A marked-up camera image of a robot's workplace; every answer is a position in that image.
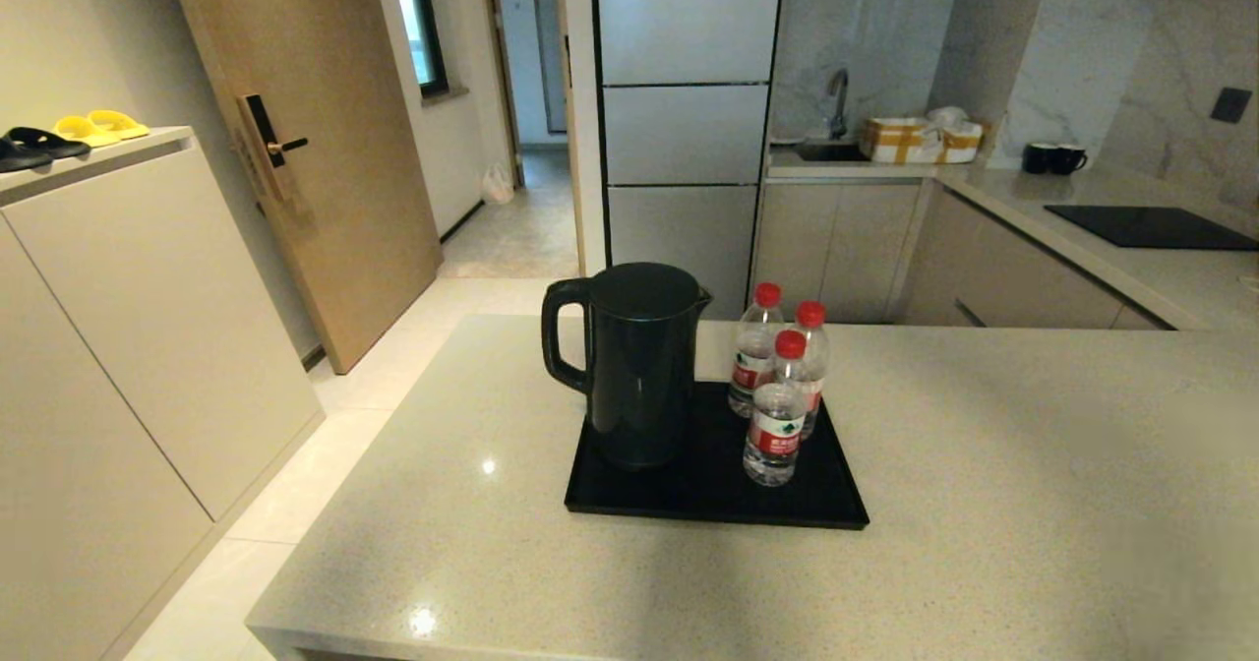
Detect black electric kettle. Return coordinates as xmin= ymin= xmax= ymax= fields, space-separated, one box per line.
xmin=541 ymin=263 xmax=712 ymax=471

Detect black rectangular tray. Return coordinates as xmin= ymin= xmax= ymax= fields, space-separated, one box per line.
xmin=565 ymin=381 xmax=870 ymax=531

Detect dark wall switch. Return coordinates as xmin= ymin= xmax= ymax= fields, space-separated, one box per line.
xmin=1210 ymin=87 xmax=1254 ymax=126

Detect yellow slipper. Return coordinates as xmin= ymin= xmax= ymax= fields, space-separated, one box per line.
xmin=87 ymin=109 xmax=150 ymax=140
xmin=52 ymin=115 xmax=123 ymax=148

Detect white box with yellow tape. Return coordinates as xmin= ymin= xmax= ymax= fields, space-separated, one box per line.
xmin=862 ymin=117 xmax=940 ymax=166
xmin=934 ymin=123 xmax=985 ymax=166

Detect red-capped water bottle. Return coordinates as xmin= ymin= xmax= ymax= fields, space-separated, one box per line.
xmin=792 ymin=300 xmax=830 ymax=442
xmin=743 ymin=330 xmax=809 ymax=488
xmin=729 ymin=282 xmax=785 ymax=419

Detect black induction cooktop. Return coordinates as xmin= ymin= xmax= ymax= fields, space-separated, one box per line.
xmin=1043 ymin=204 xmax=1259 ymax=252

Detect wooden door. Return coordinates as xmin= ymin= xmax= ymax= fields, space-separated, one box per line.
xmin=162 ymin=0 xmax=444 ymax=376

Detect dark framed window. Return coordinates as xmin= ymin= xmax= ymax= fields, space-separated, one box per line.
xmin=389 ymin=0 xmax=450 ymax=100

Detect grey refrigerator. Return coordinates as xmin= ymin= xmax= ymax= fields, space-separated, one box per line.
xmin=590 ymin=0 xmax=788 ymax=323

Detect kitchen sink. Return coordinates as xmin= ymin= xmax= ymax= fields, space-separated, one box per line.
xmin=795 ymin=141 xmax=871 ymax=163

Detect black door lock handle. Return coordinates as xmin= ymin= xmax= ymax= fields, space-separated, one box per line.
xmin=236 ymin=93 xmax=309 ymax=202

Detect metal kitchen faucet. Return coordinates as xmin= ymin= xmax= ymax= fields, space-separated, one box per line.
xmin=824 ymin=68 xmax=851 ymax=142

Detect black slipper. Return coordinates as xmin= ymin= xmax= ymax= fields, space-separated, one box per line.
xmin=5 ymin=126 xmax=91 ymax=159
xmin=0 ymin=138 xmax=53 ymax=174

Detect beige kitchen base cabinets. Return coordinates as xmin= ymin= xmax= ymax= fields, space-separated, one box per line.
xmin=752 ymin=178 xmax=1171 ymax=331

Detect white tall cabinet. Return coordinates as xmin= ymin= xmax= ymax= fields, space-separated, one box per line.
xmin=0 ymin=128 xmax=326 ymax=661

